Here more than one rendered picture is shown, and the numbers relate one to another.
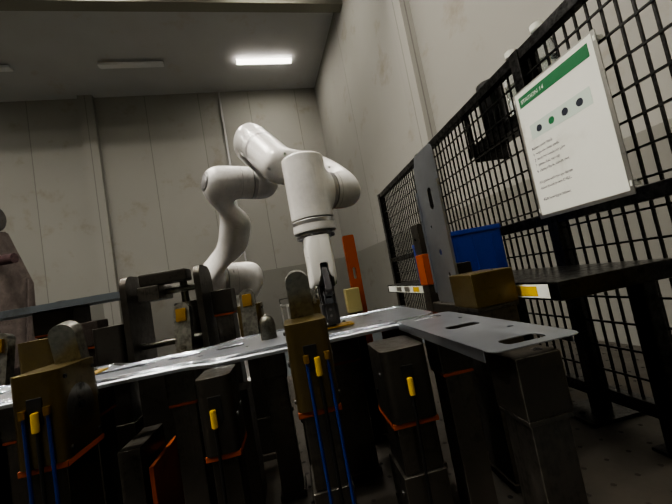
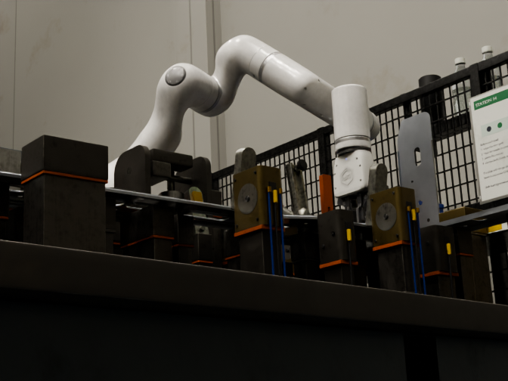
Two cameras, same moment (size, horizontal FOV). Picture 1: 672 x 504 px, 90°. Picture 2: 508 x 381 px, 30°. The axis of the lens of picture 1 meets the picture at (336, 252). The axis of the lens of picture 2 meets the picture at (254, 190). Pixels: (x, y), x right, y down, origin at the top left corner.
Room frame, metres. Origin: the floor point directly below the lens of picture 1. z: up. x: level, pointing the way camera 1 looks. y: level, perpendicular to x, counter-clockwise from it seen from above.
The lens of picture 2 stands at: (-1.03, 1.33, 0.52)
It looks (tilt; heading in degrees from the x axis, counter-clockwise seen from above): 15 degrees up; 329
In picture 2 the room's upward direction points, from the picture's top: 3 degrees counter-clockwise
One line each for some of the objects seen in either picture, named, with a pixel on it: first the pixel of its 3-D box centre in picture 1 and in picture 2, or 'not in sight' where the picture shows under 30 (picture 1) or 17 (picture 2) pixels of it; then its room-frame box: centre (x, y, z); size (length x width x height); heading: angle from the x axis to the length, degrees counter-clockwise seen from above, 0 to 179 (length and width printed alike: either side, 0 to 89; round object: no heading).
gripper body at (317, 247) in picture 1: (320, 259); (354, 172); (0.66, 0.03, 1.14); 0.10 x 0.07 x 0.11; 9
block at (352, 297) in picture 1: (364, 361); not in sight; (0.85, -0.02, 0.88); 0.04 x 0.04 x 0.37; 9
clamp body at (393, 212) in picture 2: (325, 445); (404, 271); (0.49, 0.06, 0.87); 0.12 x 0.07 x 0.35; 9
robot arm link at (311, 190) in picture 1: (309, 188); (351, 115); (0.66, 0.03, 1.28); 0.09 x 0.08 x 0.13; 120
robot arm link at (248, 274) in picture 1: (240, 294); not in sight; (1.27, 0.38, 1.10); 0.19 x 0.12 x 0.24; 122
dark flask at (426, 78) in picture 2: (493, 111); (432, 105); (1.03, -0.56, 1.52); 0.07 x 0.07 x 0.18
